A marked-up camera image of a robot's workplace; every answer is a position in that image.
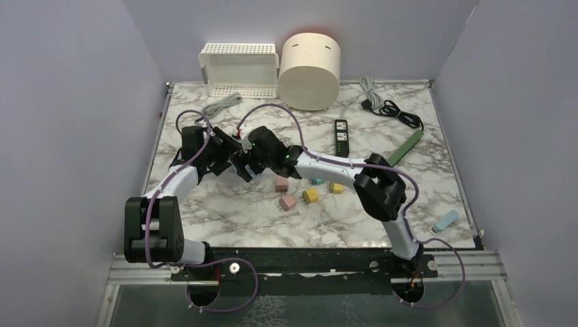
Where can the light blue wall plug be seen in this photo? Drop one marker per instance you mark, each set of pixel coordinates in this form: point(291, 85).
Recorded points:
point(445, 221)

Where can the cream cylindrical container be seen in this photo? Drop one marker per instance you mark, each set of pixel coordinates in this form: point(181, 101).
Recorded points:
point(309, 72)

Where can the green power strip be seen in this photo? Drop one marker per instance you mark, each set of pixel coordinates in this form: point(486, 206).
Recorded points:
point(405, 148)

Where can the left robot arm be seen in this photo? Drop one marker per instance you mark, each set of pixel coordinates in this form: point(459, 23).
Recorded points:
point(153, 230)

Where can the white perforated basket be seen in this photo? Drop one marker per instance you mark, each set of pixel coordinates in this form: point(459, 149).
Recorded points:
point(249, 69)

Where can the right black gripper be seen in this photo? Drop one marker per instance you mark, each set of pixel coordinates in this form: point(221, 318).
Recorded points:
point(241, 169)

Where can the yellow USB plug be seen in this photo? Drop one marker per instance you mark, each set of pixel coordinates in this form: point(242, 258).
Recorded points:
point(336, 188)
point(310, 196)

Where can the black strip with pink plugs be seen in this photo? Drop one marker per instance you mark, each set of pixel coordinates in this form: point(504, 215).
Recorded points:
point(342, 147)

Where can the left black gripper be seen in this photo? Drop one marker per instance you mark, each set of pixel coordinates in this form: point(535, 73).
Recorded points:
point(226, 148)

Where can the pink USB plug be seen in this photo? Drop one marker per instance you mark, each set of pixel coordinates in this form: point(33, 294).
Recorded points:
point(281, 184)
point(287, 202)

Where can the teal USB plug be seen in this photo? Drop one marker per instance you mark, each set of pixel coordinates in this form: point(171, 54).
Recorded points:
point(316, 181)

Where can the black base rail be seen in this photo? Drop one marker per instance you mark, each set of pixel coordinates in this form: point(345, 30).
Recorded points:
point(307, 272)

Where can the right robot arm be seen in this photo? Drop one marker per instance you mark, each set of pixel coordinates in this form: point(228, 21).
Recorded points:
point(379, 187)

